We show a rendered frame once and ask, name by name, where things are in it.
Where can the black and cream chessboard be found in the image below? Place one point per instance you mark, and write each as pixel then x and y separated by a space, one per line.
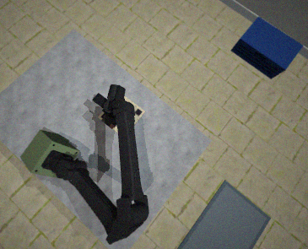
pixel 138 113

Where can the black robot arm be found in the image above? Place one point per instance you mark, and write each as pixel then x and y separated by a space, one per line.
pixel 122 218

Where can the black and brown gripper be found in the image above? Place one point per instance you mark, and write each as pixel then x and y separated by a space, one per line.
pixel 109 121

